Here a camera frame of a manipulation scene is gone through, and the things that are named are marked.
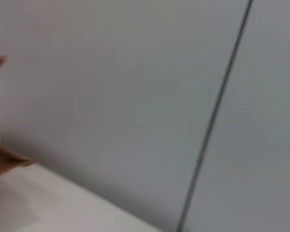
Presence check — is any brown jute handbag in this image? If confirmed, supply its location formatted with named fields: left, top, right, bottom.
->
left=0, top=55, right=36, bottom=181

